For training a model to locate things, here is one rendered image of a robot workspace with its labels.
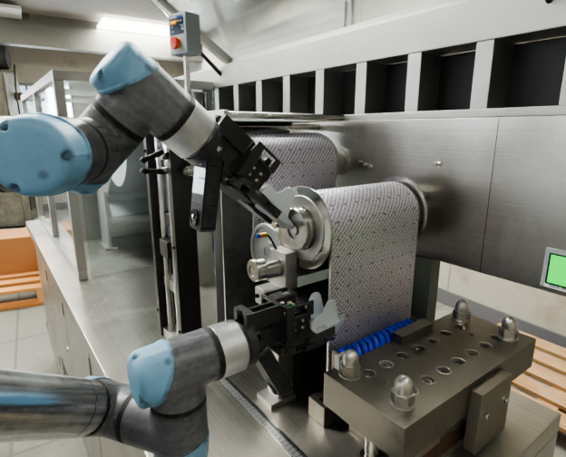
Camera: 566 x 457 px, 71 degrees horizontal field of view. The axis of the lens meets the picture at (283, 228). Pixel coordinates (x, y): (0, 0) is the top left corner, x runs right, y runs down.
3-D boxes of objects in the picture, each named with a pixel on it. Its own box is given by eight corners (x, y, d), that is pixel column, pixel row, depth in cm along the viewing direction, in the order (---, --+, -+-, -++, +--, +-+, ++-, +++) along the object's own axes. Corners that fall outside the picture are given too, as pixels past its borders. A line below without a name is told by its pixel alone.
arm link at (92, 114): (12, 163, 45) (74, 90, 44) (54, 157, 56) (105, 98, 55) (72, 209, 47) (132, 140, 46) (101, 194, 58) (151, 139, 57)
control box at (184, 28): (165, 54, 106) (162, 13, 103) (185, 58, 111) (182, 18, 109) (181, 52, 102) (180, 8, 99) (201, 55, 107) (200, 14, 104)
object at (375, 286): (326, 355, 72) (329, 257, 67) (407, 320, 85) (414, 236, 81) (328, 357, 71) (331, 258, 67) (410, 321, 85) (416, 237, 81)
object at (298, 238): (298, 259, 69) (276, 233, 73) (307, 257, 70) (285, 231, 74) (312, 225, 65) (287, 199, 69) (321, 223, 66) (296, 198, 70)
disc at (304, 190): (278, 259, 77) (276, 182, 74) (280, 258, 78) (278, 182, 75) (331, 278, 66) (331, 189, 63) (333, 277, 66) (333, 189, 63)
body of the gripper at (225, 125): (285, 164, 63) (231, 111, 56) (256, 209, 61) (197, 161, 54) (258, 161, 69) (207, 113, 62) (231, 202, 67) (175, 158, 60)
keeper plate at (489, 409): (463, 448, 66) (470, 389, 63) (492, 422, 71) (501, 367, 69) (477, 457, 64) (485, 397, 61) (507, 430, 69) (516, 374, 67)
